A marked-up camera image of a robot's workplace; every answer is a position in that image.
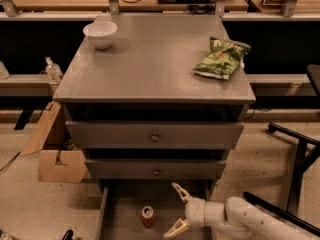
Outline grey top drawer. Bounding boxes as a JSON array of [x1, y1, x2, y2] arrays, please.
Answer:
[[66, 121, 243, 150]]

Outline grey drawer cabinet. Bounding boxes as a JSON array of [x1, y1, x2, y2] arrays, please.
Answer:
[[52, 13, 257, 240]]

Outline grey middle drawer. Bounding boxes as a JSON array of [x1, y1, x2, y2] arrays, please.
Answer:
[[85, 159, 226, 179]]

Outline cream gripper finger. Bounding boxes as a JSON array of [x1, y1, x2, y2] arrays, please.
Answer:
[[172, 182, 192, 203], [164, 218, 190, 239]]

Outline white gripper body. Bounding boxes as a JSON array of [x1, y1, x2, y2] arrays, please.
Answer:
[[185, 197, 206, 227]]

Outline red coke can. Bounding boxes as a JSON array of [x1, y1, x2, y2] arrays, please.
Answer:
[[140, 206, 155, 228]]

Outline clear plastic bottle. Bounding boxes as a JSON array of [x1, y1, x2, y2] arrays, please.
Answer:
[[46, 57, 63, 83]]

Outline grey open bottom drawer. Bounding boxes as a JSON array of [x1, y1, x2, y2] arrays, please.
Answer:
[[95, 180, 215, 240]]

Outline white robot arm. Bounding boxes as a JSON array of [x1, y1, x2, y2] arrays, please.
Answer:
[[164, 182, 319, 240]]

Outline white bowl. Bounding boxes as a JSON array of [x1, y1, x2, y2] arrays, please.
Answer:
[[83, 21, 118, 49]]

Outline green chip bag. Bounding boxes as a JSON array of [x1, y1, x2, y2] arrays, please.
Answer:
[[193, 36, 251, 80]]

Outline cardboard box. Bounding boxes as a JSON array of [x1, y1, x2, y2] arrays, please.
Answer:
[[21, 102, 88, 183]]

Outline black metal stand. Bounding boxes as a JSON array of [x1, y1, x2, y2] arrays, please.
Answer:
[[242, 63, 320, 238]]

